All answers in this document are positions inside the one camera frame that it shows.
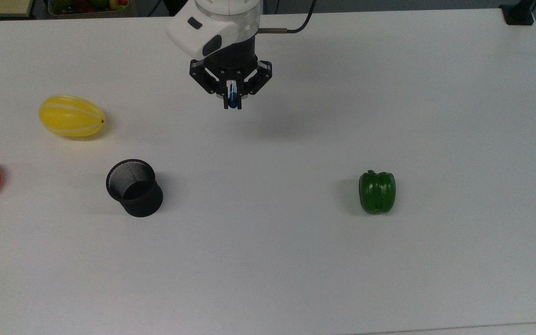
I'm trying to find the black stand base clamp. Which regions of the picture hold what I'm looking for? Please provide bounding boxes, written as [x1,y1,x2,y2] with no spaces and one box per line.
[500,0,536,26]

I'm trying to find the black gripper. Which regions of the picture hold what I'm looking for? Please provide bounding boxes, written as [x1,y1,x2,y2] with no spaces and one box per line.
[189,36,274,111]

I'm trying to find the black mesh pen holder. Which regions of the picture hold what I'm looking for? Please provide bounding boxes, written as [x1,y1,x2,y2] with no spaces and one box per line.
[106,159,164,218]

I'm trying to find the clear bin of toy fruit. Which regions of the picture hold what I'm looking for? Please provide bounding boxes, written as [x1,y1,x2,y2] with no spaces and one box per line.
[47,0,132,17]

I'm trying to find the green bell pepper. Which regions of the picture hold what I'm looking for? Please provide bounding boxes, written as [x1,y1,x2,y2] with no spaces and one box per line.
[359,170,397,215]

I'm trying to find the black robot wrist cable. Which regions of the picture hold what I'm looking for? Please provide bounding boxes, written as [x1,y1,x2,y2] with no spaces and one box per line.
[258,0,318,34]

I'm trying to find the yellow striped melon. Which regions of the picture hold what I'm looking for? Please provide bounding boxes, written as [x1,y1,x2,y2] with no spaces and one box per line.
[39,94,106,138]

